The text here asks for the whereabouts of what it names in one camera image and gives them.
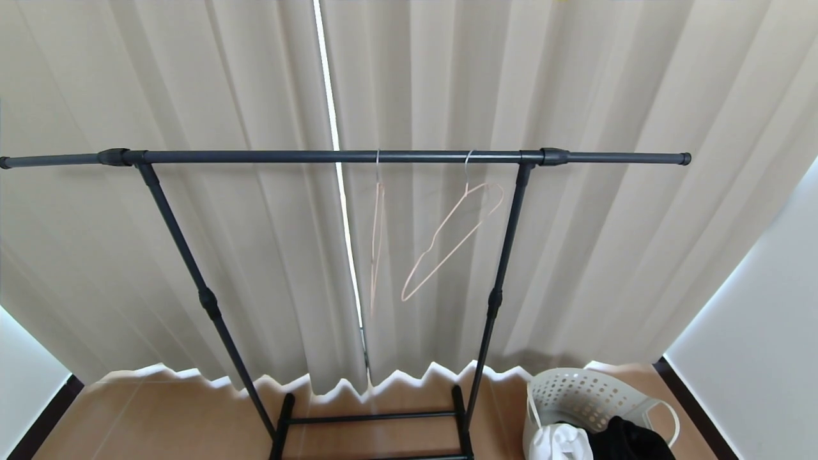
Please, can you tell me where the pink clothes hanger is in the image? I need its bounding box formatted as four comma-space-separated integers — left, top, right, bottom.
369, 150, 387, 320
401, 150, 505, 303

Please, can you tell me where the beige curtain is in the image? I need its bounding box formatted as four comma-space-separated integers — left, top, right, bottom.
0, 0, 818, 395

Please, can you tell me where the black garment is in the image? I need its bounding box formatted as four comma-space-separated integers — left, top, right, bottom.
588, 416, 677, 460

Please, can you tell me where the white printed t-shirt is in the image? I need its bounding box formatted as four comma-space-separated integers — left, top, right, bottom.
530, 422, 592, 460

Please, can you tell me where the black clothes rack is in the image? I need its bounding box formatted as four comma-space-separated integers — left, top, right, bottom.
0, 148, 692, 460

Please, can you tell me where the white laundry basket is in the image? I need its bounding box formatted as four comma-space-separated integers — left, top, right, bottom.
522, 367, 681, 460

